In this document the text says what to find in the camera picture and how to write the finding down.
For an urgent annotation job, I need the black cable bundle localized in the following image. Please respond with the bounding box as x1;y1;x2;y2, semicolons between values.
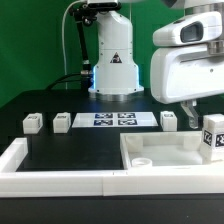
45;71;92;92

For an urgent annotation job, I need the white cable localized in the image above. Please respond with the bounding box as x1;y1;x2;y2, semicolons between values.
61;0;88;90

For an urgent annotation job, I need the white U-shaped obstacle fence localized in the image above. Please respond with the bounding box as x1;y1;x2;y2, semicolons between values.
0;138;224;197

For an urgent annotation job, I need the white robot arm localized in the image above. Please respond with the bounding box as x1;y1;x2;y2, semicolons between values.
87;0;224;128

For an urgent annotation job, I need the white sheet with tags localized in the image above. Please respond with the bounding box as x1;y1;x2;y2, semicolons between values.
72;112;158;128

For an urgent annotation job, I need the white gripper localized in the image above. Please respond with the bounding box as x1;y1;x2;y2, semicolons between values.
150;11;224;129

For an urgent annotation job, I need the white square table top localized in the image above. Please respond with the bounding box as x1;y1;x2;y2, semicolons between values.
120;131;203;170

